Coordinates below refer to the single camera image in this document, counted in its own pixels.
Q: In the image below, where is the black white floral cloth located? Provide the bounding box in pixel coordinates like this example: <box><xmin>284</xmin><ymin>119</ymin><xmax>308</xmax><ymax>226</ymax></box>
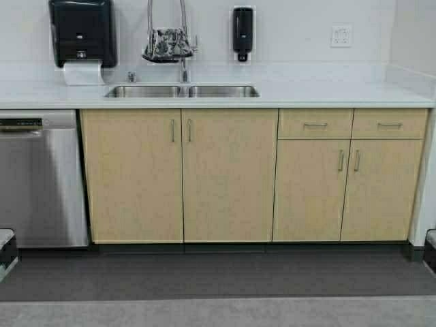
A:
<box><xmin>142</xmin><ymin>28</ymin><xmax>193</xmax><ymax>63</ymax></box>

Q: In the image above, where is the robot base left corner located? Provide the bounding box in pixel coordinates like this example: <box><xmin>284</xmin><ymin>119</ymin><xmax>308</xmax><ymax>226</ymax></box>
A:
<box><xmin>1</xmin><ymin>228</ymin><xmax>19</xmax><ymax>281</ymax></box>

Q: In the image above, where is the right sink cabinet door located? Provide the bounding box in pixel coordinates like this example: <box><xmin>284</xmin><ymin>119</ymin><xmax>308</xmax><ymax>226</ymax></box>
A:
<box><xmin>181</xmin><ymin>108</ymin><xmax>278</xmax><ymax>243</ymax></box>

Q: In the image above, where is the sink cabinet door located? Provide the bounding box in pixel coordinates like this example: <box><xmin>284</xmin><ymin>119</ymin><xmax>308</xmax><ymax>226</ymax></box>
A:
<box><xmin>181</xmin><ymin>108</ymin><xmax>278</xmax><ymax>243</ymax></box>
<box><xmin>80</xmin><ymin>109</ymin><xmax>183</xmax><ymax>245</ymax></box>

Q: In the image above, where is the left sink cabinet door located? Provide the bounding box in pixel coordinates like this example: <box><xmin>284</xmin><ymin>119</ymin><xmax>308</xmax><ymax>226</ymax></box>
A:
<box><xmin>80</xmin><ymin>109</ymin><xmax>183</xmax><ymax>245</ymax></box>

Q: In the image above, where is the left wooden drawer front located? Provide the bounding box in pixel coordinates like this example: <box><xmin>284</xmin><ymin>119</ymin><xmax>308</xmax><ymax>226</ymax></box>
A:
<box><xmin>278</xmin><ymin>108</ymin><xmax>353</xmax><ymax>139</ymax></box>

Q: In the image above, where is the wooden drawer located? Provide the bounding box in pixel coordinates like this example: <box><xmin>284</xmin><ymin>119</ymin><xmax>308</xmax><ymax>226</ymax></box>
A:
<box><xmin>352</xmin><ymin>108</ymin><xmax>429</xmax><ymax>140</ymax></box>
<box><xmin>278</xmin><ymin>108</ymin><xmax>353</xmax><ymax>139</ymax></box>

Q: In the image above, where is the chrome spring kitchen faucet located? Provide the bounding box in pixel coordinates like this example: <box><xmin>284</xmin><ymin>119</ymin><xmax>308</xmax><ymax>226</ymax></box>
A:
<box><xmin>147</xmin><ymin>1</ymin><xmax>197</xmax><ymax>83</ymax></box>

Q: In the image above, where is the lower left cabinet door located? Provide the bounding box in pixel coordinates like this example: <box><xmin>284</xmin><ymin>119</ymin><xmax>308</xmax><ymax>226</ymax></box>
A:
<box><xmin>272</xmin><ymin>139</ymin><xmax>350</xmax><ymax>242</ymax></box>

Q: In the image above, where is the stainless steel double sink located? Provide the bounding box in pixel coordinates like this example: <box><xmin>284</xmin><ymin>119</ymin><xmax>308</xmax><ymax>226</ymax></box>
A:
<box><xmin>104</xmin><ymin>85</ymin><xmax>260</xmax><ymax>98</ymax></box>

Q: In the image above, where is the right wooden drawer front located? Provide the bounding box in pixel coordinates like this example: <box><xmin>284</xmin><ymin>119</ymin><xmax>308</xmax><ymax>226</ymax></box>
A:
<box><xmin>352</xmin><ymin>108</ymin><xmax>429</xmax><ymax>140</ymax></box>

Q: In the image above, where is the lower right cabinet door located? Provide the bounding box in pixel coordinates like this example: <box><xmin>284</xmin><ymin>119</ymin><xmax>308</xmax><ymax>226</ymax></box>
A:
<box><xmin>341</xmin><ymin>140</ymin><xmax>423</xmax><ymax>242</ymax></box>

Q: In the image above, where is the stainless steel dishwasher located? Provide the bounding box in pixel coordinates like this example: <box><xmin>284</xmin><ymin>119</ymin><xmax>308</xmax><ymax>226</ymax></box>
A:
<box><xmin>1</xmin><ymin>110</ymin><xmax>89</xmax><ymax>249</ymax></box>

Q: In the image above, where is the black paper towel dispenser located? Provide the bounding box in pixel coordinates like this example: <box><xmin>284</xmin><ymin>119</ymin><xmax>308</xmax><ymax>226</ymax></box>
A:
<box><xmin>48</xmin><ymin>1</ymin><xmax>118</xmax><ymax>68</ymax></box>

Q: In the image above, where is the black wall soap dispenser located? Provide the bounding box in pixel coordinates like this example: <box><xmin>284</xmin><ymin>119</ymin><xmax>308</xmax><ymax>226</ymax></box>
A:
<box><xmin>232</xmin><ymin>7</ymin><xmax>253</xmax><ymax>62</ymax></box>

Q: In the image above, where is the white wall power outlet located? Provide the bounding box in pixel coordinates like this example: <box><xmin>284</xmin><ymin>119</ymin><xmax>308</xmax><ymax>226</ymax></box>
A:
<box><xmin>330</xmin><ymin>25</ymin><xmax>353</xmax><ymax>48</ymax></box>

